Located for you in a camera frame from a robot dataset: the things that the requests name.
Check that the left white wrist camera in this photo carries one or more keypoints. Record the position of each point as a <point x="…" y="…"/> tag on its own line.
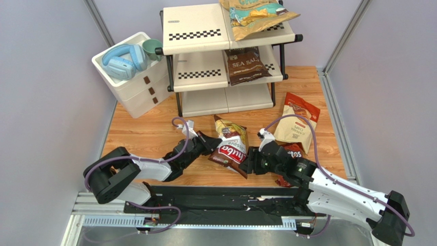
<point x="189" y="131"/>

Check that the Chuba cassava chips bag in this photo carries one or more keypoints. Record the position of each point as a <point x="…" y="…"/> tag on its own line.
<point x="233" y="149"/>

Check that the cream red cassava chips bag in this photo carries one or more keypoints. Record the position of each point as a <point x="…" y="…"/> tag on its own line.
<point x="295" y="127"/>

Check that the green ceramic cup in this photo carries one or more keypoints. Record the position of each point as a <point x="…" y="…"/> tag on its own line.
<point x="149" y="47"/>

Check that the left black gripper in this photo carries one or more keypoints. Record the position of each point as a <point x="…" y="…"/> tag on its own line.
<point x="210" y="144"/>

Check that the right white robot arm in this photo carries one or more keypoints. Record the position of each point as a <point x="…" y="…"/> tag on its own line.
<point x="321" y="192"/>

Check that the light blue headphones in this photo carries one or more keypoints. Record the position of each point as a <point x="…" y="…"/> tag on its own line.
<point x="124" y="61"/>

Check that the cream three-tier shelf rack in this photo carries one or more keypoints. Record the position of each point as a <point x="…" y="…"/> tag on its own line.
<point x="195" y="41"/>

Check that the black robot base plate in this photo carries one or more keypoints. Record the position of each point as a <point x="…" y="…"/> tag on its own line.
<point x="227" y="206"/>

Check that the white stacked drawer unit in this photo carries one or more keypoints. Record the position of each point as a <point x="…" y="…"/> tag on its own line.
<point x="143" y="92"/>

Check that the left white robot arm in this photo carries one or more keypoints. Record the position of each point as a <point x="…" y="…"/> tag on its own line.
<point x="114" y="175"/>

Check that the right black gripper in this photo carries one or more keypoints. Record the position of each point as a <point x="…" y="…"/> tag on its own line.
<point x="256" y="160"/>

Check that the brown Kettle sea salt bag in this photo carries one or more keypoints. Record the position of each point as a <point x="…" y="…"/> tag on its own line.
<point x="245" y="65"/>

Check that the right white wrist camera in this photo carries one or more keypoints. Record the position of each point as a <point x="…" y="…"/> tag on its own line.
<point x="265" y="137"/>

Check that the tan teal chips bag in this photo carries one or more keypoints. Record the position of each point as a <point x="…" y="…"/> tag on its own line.
<point x="248" y="17"/>

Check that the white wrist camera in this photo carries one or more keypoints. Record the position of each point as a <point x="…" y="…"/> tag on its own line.
<point x="189" y="131"/>
<point x="265" y="137"/>

